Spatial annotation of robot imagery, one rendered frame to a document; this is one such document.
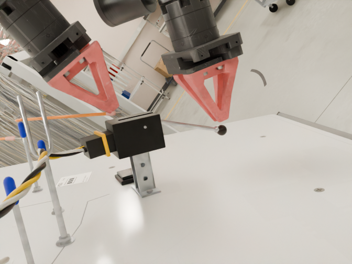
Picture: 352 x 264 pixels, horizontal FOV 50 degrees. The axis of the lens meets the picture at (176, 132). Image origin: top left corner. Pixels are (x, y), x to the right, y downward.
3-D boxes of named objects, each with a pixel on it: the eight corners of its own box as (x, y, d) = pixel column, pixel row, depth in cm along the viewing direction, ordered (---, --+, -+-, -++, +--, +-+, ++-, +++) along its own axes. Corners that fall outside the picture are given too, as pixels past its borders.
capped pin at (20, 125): (45, 189, 53) (25, 114, 51) (34, 193, 52) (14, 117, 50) (40, 188, 54) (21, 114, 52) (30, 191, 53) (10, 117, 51)
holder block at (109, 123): (166, 147, 44) (160, 113, 43) (119, 160, 42) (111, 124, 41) (154, 142, 47) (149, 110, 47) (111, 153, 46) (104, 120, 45)
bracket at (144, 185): (161, 192, 44) (153, 151, 43) (142, 198, 43) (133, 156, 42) (149, 182, 48) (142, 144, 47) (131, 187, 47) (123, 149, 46)
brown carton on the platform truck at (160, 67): (176, 62, 814) (162, 53, 806) (181, 60, 760) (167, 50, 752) (166, 78, 812) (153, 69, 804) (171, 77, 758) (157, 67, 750)
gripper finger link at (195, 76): (208, 133, 45) (183, 57, 42) (185, 126, 51) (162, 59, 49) (255, 111, 47) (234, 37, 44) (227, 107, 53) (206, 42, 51)
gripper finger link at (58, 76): (96, 134, 41) (31, 67, 37) (87, 121, 48) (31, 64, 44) (141, 92, 42) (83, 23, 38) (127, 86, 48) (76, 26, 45)
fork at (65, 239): (75, 234, 36) (40, 90, 34) (77, 242, 35) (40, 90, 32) (54, 241, 36) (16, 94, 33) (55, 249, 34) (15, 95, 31)
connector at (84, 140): (129, 146, 43) (125, 129, 42) (88, 160, 41) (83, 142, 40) (121, 143, 45) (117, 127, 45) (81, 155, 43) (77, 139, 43)
